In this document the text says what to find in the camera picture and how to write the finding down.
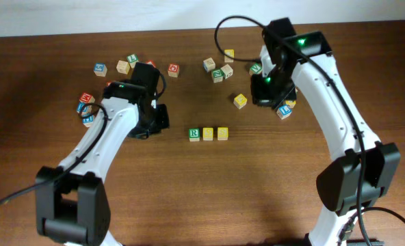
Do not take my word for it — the green R block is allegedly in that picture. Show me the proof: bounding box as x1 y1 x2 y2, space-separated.
188 128 200 141

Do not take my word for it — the yellow block cluster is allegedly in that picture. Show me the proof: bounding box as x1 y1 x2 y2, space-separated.
202 127 213 141

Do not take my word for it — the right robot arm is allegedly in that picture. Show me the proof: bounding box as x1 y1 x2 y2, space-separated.
251 18 401 245

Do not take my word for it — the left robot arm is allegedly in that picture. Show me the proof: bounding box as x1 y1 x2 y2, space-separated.
35 63 169 245

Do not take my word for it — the blue L block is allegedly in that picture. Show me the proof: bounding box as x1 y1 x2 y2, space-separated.
276 105 292 120

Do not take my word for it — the green V block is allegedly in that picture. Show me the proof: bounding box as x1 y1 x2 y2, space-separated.
249 63 263 75

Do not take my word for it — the red Q block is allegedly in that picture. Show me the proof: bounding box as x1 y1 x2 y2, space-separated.
168 64 180 78

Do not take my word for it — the plain wooden block centre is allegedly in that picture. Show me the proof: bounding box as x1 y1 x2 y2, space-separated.
220 64 233 79

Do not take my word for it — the plain wooden block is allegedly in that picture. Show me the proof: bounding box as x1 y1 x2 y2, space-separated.
116 60 131 74
220 64 233 79

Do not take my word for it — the red A block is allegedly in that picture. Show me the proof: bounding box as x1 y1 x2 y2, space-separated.
147 60 156 68

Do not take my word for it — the yellow block top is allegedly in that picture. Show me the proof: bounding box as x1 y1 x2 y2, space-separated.
224 49 235 63

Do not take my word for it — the plain wooden block left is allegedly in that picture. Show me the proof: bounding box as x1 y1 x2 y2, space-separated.
116 60 131 74

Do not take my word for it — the green L block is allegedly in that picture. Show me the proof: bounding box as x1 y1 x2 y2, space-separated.
127 54 139 68

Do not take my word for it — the green Z block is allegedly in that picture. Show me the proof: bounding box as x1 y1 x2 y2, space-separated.
211 69 224 83

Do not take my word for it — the blue H block lower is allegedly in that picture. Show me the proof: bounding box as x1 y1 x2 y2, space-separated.
82 115 95 128

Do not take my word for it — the blue h block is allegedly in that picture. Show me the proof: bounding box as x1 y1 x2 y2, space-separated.
82 115 95 128
76 102 92 115

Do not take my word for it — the red M block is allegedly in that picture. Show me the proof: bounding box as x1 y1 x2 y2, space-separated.
79 92 95 104

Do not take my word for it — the blue H block upper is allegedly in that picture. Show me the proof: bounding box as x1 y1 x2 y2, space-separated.
76 102 92 115

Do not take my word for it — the blue 5 block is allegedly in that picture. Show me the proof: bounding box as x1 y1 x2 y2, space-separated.
94 63 107 77

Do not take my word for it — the wooden block blue side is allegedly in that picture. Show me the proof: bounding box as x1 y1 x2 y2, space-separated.
202 57 215 72

